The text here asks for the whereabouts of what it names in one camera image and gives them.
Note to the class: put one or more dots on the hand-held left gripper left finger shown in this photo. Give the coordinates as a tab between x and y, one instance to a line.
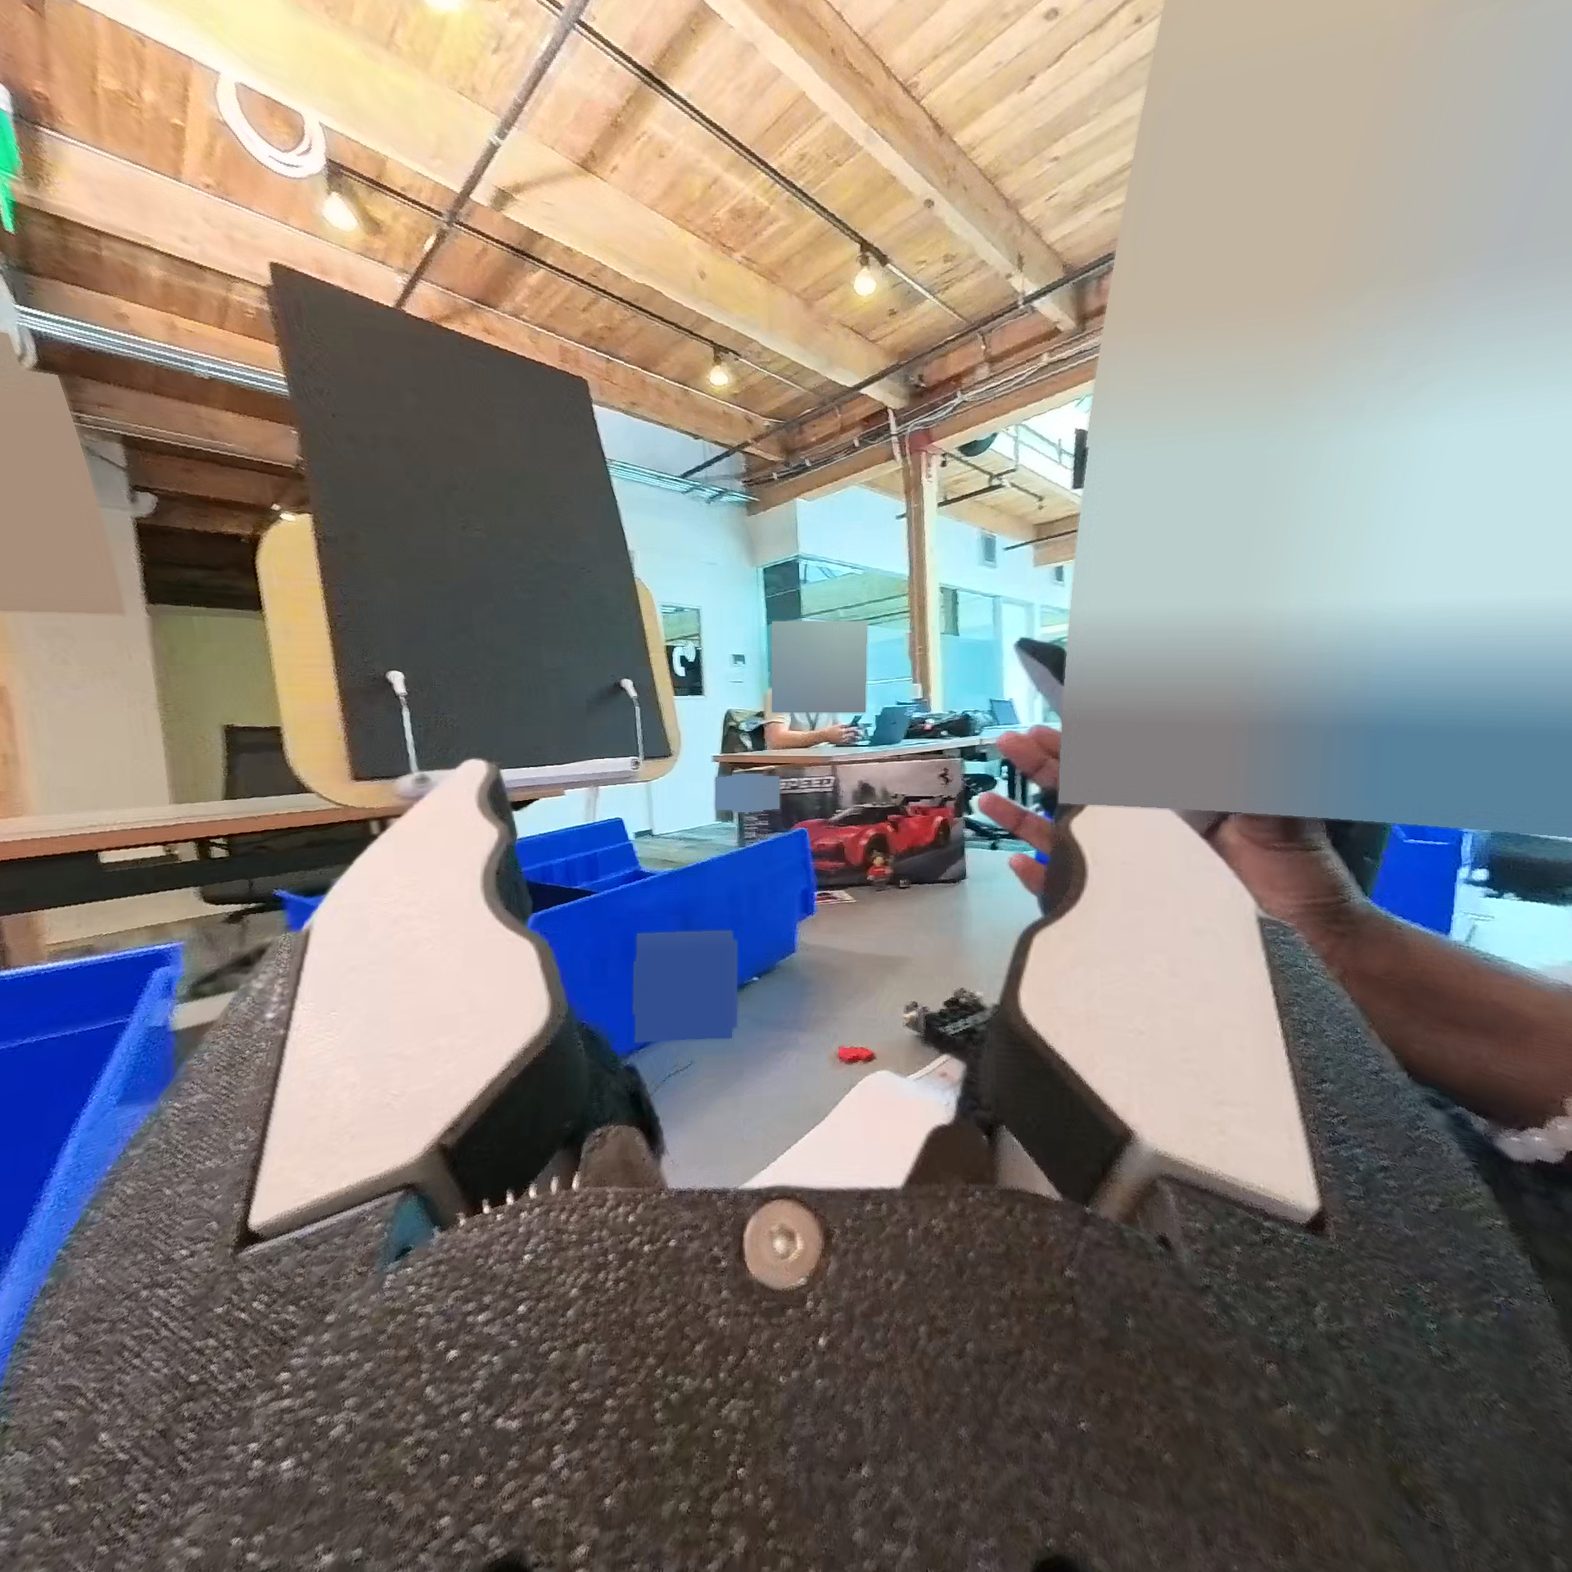
404	983

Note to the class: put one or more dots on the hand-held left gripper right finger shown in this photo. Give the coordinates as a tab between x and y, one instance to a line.
1167	1018

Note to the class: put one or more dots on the blue plastic bin with divider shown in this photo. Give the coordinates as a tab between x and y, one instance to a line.
688	921

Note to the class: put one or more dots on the red car lego box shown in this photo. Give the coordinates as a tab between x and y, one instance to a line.
885	835

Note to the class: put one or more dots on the person's right hand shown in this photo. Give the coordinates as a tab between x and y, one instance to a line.
1352	972

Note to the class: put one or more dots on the white board stand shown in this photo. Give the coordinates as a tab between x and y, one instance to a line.
553	772

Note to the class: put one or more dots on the black office chair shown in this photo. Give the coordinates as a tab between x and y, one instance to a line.
260	761

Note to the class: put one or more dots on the wood-edged grey desk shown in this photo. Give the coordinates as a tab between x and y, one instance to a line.
861	750
148	820

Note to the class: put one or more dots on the white instruction booklet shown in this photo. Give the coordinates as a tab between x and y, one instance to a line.
850	1128

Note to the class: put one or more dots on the rounded wooden divider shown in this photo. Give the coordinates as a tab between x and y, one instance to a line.
288	663

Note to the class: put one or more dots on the open laptop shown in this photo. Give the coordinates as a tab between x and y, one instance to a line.
890	725

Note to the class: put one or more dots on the black board panel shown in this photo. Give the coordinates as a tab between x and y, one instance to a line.
456	526

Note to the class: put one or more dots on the green sign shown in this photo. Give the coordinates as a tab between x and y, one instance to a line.
11	159

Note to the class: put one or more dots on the black wall sign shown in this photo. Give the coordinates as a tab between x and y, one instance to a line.
681	656

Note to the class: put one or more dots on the wooden post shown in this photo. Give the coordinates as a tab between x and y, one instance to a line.
921	553

